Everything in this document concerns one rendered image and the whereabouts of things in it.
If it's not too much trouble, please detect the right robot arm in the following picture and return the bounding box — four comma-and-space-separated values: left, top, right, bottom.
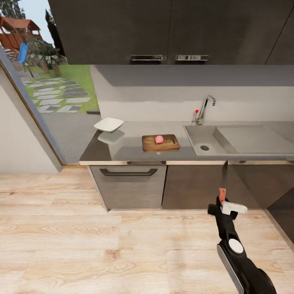
208, 196, 277, 294

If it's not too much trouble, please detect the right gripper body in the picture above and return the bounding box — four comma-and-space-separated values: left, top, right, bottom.
208, 204, 238, 226

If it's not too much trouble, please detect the parer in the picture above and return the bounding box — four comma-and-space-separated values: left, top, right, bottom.
219, 160, 228, 203

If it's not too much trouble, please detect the cutting board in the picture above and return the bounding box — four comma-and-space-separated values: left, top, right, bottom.
142, 134, 180, 151

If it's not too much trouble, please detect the vidalia onion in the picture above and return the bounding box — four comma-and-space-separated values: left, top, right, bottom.
155, 136, 163, 144

